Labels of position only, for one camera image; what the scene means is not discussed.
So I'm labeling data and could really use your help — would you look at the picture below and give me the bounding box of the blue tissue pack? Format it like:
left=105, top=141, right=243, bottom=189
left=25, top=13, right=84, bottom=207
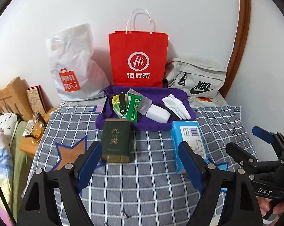
left=170, top=120, right=210, bottom=174

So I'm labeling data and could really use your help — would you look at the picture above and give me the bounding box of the wooden nightstand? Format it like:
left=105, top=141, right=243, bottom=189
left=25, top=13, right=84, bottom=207
left=18, top=108, right=56, bottom=159

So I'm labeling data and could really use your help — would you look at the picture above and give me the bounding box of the polka dot pillow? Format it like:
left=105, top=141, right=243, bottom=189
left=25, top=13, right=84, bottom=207
left=0, top=113, right=19, bottom=137

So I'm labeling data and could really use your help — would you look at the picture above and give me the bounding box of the brown star cardboard mat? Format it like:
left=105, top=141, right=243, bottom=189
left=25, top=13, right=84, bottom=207
left=51, top=135, right=105, bottom=173

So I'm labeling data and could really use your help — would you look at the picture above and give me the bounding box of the person right hand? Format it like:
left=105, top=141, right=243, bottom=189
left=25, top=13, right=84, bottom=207
left=257, top=196, right=284, bottom=216

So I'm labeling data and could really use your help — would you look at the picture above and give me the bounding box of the wooden headboard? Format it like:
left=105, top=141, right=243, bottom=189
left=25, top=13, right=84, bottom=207
left=0, top=76, right=33, bottom=121

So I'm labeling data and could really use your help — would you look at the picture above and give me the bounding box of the brown book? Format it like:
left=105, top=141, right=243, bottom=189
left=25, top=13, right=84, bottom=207
left=26, top=85, right=47, bottom=114

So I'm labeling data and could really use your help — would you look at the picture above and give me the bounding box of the grey Nike bag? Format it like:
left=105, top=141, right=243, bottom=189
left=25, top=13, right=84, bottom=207
left=165, top=58, right=227, bottom=98

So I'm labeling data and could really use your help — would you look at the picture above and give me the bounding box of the clear plastic case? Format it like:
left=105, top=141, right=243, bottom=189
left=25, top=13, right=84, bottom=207
left=128, top=88, right=153, bottom=116

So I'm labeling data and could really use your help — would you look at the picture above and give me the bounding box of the grey checkered bed sheet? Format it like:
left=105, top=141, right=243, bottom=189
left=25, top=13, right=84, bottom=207
left=31, top=100, right=254, bottom=225

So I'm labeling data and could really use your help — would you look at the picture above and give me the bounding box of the white sponge block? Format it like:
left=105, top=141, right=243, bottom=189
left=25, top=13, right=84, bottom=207
left=146, top=105, right=171, bottom=123

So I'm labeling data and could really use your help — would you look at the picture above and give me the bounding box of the brown wooden door frame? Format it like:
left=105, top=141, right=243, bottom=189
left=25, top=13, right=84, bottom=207
left=219, top=0, right=251, bottom=98

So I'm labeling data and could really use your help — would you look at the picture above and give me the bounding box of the red Haidilao paper bag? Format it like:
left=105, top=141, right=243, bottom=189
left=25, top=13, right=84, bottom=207
left=109, top=8, right=168, bottom=87

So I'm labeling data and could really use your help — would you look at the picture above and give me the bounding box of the white Miniso plastic bag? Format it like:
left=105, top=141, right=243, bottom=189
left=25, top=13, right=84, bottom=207
left=46, top=24, right=110, bottom=102

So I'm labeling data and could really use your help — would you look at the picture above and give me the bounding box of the green sachet pack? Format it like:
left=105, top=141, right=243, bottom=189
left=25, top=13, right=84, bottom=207
left=121, top=93, right=141, bottom=122

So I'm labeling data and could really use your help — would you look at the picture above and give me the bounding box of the dark green tea tin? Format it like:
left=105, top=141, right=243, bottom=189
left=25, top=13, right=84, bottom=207
left=100, top=118, right=131, bottom=163

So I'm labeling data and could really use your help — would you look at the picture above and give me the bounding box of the yellow black Adidas pouch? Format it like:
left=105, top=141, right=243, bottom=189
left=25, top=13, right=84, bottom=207
left=112, top=94, right=124, bottom=114

